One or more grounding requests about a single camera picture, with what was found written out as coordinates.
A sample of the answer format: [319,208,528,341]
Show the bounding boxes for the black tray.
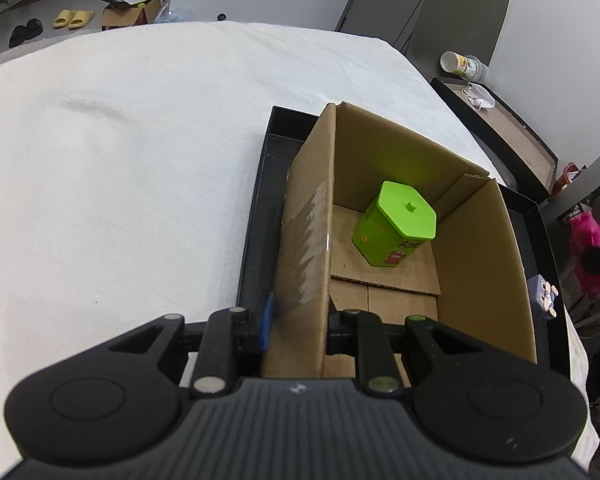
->
[235,106,573,386]

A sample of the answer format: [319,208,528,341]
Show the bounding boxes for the pink plush toy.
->
[569,212,600,301]

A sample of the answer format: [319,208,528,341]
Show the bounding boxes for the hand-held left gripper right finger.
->
[326,308,482,395]

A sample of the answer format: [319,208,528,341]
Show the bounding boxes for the lavender toy box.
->
[526,275,561,318]

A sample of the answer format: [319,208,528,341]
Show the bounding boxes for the green hexagonal tin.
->
[351,180,438,267]

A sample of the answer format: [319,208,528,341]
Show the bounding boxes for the clear blue plastic bag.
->
[155,5,191,23]

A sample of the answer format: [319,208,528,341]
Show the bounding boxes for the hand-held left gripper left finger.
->
[107,290,277,394]

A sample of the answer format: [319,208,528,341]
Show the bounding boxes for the black framed brown board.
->
[430,76,560,195]

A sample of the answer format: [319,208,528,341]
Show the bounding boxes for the yellow printed cup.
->
[440,51,490,83]

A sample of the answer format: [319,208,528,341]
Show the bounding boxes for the white face mask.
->
[462,82,498,110]

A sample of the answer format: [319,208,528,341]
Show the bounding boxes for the brown cardboard box with papers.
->
[100,0,163,31]

